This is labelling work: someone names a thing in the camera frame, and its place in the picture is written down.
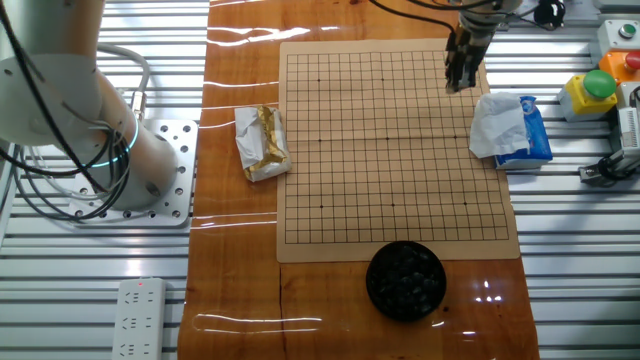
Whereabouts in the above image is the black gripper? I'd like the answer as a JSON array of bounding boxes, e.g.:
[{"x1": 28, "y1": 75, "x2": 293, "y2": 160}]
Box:
[{"x1": 444, "y1": 23, "x2": 489, "y2": 95}]

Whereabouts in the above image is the tan go board mat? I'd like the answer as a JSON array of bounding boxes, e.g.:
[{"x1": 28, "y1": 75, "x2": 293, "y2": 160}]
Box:
[{"x1": 276, "y1": 38, "x2": 521, "y2": 265}]

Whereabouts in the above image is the blue white packet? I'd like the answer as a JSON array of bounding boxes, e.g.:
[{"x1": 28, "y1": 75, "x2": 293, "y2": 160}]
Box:
[{"x1": 468, "y1": 92, "x2": 531, "y2": 160}]

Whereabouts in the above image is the blue tissue pack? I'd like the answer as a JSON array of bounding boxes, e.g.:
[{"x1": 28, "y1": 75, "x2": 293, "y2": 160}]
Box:
[{"x1": 493, "y1": 94, "x2": 555, "y2": 171}]

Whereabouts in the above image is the yellow box green push button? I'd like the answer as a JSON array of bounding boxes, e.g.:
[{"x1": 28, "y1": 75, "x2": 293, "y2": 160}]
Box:
[{"x1": 557, "y1": 69, "x2": 620, "y2": 123}]

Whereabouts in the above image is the white paper sheet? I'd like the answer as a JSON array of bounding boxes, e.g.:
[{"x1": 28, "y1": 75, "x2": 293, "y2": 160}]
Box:
[{"x1": 564, "y1": 0, "x2": 601, "y2": 21}]

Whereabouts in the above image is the grey box small green button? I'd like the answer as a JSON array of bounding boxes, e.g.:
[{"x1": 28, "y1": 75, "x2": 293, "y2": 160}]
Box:
[{"x1": 589, "y1": 18, "x2": 640, "y2": 64}]

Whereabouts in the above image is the orange box red push button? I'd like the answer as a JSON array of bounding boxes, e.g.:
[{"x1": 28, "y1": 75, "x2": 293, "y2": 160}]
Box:
[{"x1": 598, "y1": 49, "x2": 640, "y2": 86}]

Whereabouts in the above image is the white and gold foil package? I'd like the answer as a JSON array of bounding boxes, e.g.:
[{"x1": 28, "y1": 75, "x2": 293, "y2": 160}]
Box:
[{"x1": 233, "y1": 104, "x2": 293, "y2": 183}]

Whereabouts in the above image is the black round stone bowl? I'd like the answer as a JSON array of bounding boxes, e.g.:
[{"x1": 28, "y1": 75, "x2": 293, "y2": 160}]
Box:
[{"x1": 365, "y1": 240, "x2": 448, "y2": 323}]

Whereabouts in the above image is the glossy wooden plank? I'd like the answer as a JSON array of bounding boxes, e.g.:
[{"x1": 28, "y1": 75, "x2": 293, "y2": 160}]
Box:
[{"x1": 177, "y1": 0, "x2": 542, "y2": 360}]

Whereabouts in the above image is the white power strip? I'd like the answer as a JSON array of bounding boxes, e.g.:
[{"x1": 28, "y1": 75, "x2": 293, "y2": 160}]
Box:
[{"x1": 110, "y1": 277, "x2": 167, "y2": 360}]

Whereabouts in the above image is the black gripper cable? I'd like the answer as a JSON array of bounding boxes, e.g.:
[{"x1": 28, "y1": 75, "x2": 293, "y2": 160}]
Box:
[{"x1": 367, "y1": 0, "x2": 501, "y2": 34}]

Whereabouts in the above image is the black round cable connector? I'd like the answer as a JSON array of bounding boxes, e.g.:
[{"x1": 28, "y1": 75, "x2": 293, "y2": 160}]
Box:
[{"x1": 532, "y1": 0, "x2": 567, "y2": 26}]

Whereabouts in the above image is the aluminium corner bracket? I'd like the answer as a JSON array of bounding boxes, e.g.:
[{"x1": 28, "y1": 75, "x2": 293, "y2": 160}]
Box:
[{"x1": 578, "y1": 164, "x2": 609, "y2": 188}]

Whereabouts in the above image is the black camera cable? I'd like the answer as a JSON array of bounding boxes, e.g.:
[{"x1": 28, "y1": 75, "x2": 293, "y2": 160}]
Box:
[{"x1": 597, "y1": 149, "x2": 640, "y2": 182}]

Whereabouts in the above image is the small silver box camera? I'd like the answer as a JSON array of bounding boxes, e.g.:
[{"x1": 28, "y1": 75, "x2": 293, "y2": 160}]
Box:
[{"x1": 608, "y1": 82, "x2": 640, "y2": 161}]

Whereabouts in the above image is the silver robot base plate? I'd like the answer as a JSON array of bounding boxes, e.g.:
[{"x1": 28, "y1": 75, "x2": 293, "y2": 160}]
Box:
[{"x1": 66, "y1": 118, "x2": 200, "y2": 229}]

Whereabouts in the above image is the thick grey robot cable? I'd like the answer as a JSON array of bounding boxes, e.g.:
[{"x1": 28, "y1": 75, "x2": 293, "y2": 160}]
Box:
[{"x1": 97, "y1": 42, "x2": 152, "y2": 124}]

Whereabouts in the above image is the black cable loop bundle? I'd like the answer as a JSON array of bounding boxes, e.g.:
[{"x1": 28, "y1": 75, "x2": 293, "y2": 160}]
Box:
[{"x1": 0, "y1": 0, "x2": 132, "y2": 224}]

